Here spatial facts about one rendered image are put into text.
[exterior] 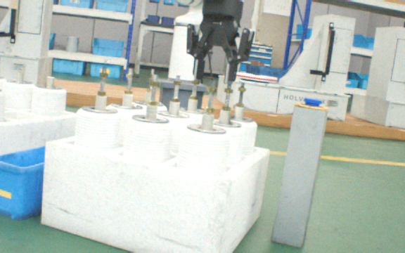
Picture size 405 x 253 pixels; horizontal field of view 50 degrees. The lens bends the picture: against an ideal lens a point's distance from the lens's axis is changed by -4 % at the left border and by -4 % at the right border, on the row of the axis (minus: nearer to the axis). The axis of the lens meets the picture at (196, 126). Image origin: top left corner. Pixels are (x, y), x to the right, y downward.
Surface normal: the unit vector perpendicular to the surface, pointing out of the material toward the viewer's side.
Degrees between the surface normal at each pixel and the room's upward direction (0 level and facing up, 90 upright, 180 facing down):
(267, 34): 90
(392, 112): 90
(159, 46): 90
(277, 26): 90
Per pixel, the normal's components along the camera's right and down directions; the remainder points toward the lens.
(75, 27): 0.15, 0.17
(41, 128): 0.92, 0.18
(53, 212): -0.33, 0.10
